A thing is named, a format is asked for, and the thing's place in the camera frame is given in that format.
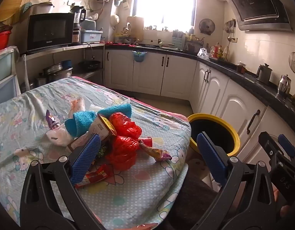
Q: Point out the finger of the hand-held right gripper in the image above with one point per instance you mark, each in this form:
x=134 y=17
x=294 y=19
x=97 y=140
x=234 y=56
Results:
x=269 y=148
x=286 y=146

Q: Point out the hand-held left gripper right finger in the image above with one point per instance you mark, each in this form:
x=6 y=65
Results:
x=212 y=159

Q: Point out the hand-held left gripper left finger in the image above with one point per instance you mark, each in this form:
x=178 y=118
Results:
x=86 y=159

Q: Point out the red snack wrapper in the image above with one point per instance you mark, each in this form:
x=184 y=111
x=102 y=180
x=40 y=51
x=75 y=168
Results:
x=97 y=176

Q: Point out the yellow black bin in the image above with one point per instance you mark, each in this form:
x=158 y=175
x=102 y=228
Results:
x=214 y=134

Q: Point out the brown cardboard box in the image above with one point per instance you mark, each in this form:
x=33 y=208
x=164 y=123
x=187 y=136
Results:
x=102 y=127

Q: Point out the white plastic bag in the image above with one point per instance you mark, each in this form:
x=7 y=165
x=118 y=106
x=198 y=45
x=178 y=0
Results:
x=57 y=136

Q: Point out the blue towel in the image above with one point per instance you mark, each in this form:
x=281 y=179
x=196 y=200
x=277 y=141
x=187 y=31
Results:
x=82 y=122

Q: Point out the red plastic bag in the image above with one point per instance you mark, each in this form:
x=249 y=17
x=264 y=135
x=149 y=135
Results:
x=123 y=148

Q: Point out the clear plastic wrapper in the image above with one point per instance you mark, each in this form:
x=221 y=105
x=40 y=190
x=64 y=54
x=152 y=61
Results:
x=81 y=104

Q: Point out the yellow purple snack wrapper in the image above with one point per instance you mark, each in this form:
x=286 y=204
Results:
x=157 y=153

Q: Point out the red cylindrical container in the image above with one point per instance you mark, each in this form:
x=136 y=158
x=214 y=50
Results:
x=146 y=141

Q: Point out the person's leg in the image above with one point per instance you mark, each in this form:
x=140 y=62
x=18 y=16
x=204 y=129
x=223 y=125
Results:
x=192 y=196

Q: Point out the steel kettle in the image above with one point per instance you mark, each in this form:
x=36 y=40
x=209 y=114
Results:
x=284 y=85

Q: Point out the printed cartoon bedsheet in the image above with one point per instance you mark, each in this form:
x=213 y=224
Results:
x=137 y=196

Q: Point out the black kitchen countertop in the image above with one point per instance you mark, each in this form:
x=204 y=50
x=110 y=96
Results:
x=248 y=79

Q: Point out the grey kettle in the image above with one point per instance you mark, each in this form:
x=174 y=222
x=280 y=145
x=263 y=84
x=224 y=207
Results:
x=264 y=74

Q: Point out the brown jar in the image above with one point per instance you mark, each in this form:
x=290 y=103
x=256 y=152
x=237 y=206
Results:
x=241 y=68

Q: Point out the white kitchen cabinet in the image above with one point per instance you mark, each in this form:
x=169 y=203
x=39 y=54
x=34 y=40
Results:
x=176 y=76

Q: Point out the steel cooking pot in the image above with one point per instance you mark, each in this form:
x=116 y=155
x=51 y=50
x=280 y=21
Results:
x=57 y=73

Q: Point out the black wok pan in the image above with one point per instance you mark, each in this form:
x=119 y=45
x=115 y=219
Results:
x=89 y=64

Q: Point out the blue canister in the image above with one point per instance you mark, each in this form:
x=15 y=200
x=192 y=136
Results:
x=66 y=64

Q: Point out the clear plastic bag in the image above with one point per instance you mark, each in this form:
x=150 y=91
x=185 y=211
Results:
x=203 y=53

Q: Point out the red condiment bottles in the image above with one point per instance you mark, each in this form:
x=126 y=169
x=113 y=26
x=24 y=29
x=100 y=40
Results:
x=216 y=50

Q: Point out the steel kitchen shelf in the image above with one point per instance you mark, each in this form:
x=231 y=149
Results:
x=66 y=48

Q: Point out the blue hanging basket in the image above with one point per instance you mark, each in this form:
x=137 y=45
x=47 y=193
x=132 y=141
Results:
x=139 y=57

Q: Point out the plastic drawer cabinet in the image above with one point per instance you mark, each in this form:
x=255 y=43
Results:
x=3 y=76

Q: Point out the blue dish box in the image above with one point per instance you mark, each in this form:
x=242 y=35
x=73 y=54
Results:
x=91 y=36

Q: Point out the blue drawer organizer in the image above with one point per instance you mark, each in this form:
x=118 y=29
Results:
x=178 y=38

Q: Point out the hanging kitchen utensils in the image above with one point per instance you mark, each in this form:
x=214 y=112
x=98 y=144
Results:
x=230 y=28

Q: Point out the black microwave oven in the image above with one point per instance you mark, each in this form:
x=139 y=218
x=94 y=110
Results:
x=49 y=31

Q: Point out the grey plastic container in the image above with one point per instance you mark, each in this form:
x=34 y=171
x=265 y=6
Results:
x=88 y=24

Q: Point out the sink faucet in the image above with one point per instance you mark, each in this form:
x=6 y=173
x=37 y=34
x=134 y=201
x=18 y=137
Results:
x=128 y=27

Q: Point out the wooden cutting board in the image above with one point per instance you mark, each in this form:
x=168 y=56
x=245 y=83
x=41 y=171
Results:
x=135 y=30

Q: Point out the white hanging bowl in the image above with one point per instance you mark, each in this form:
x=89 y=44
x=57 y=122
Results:
x=115 y=20

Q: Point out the black blender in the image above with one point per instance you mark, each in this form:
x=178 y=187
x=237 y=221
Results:
x=78 y=16

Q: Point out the black range hood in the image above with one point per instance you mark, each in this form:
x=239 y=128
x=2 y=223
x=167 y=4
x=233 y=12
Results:
x=257 y=4

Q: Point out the red plastic basin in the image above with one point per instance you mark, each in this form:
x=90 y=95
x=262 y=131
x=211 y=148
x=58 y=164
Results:
x=1 y=40

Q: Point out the white pot with lid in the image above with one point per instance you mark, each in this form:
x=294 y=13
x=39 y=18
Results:
x=43 y=8

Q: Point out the bright window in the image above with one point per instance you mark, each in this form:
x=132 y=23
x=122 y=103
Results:
x=164 y=0

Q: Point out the woven bamboo tray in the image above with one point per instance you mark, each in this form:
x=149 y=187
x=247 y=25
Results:
x=11 y=4

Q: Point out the small wall fan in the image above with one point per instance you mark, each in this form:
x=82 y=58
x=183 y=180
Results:
x=206 y=26

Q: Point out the blue white wall holder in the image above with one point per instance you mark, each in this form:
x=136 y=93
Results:
x=120 y=2

